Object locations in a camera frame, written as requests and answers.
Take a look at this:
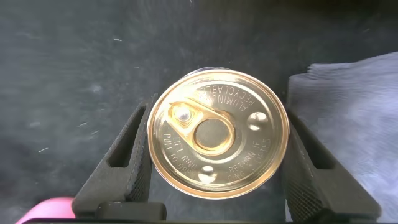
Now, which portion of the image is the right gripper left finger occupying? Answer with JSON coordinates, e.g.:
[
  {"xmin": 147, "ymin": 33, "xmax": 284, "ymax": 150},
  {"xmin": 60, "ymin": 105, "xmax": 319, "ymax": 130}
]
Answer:
[{"xmin": 72, "ymin": 95, "xmax": 158, "ymax": 218}]

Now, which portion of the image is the grey towel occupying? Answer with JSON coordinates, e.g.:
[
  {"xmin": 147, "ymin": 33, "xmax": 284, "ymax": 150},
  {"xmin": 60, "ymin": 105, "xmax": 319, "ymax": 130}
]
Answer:
[{"xmin": 287, "ymin": 52, "xmax": 398, "ymax": 223}]

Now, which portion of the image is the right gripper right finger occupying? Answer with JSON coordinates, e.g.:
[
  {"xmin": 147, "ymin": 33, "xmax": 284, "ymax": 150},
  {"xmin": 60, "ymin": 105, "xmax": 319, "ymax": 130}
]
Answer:
[{"xmin": 281, "ymin": 107, "xmax": 382, "ymax": 223}]

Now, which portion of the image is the pink saucepan dark inside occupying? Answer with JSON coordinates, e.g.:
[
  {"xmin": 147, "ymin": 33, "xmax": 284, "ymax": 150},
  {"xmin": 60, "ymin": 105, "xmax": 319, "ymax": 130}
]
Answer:
[{"xmin": 15, "ymin": 196, "xmax": 76, "ymax": 224}]

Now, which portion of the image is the tin can gold lid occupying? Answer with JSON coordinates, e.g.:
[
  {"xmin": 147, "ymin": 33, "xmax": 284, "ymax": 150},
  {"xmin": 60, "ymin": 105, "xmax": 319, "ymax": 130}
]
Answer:
[{"xmin": 146, "ymin": 67, "xmax": 290, "ymax": 200}]

